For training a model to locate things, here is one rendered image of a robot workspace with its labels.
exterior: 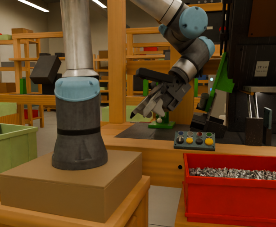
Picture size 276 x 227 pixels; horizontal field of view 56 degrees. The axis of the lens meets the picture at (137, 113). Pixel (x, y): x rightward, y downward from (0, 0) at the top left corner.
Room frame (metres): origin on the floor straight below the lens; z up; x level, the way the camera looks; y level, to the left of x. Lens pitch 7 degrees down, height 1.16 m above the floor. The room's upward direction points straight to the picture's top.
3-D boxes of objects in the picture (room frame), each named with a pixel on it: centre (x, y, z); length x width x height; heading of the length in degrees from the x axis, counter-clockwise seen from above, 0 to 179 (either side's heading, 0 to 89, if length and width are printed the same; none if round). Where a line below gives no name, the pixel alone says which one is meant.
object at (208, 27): (1.45, -0.42, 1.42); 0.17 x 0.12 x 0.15; 76
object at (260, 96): (1.33, -0.61, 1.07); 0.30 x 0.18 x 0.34; 76
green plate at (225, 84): (1.18, -0.39, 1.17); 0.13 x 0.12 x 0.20; 76
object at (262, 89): (1.10, -0.53, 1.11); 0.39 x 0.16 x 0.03; 166
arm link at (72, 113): (0.71, 0.16, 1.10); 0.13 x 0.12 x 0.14; 7
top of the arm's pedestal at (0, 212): (0.71, 0.16, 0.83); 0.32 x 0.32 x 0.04; 72
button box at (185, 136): (0.98, -0.22, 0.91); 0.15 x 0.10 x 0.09; 76
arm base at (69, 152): (0.71, 0.16, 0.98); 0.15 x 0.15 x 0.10
